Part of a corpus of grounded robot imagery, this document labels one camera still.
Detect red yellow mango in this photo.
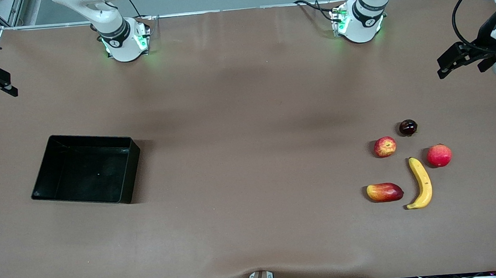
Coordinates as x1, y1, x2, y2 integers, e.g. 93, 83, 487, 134
366, 181, 405, 204

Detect dark purple plum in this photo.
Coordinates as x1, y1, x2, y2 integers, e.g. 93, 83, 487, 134
399, 119, 418, 137

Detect black left base cable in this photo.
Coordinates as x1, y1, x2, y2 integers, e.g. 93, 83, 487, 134
294, 0, 341, 23

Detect black right base cable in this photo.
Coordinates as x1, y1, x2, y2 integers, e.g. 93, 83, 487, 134
122, 0, 154, 23

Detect yellow banana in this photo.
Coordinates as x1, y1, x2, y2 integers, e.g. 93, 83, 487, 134
403, 156, 434, 210

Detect red yellow apple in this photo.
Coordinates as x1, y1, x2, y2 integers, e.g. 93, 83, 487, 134
373, 136, 398, 158

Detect red round pomegranate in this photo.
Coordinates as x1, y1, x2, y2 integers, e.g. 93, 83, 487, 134
426, 143, 453, 168

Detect black plastic box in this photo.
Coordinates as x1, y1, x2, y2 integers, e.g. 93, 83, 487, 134
27, 129, 144, 211

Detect large table cover mat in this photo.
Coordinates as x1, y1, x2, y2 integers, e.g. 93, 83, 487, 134
0, 0, 496, 278

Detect black base cable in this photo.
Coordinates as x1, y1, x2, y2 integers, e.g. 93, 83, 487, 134
122, 0, 154, 23
294, 0, 341, 23

